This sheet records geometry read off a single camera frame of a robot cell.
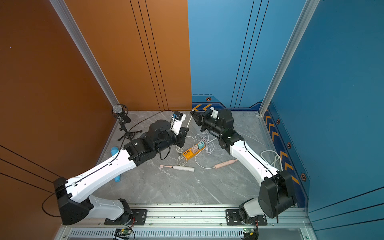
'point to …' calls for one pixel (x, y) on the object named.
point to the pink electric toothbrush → (225, 163)
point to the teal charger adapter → (201, 145)
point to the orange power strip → (189, 154)
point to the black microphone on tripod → (120, 111)
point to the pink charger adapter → (194, 148)
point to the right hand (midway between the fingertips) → (190, 111)
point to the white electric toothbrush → (188, 169)
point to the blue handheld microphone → (113, 150)
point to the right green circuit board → (250, 233)
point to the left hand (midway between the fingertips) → (188, 127)
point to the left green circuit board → (122, 232)
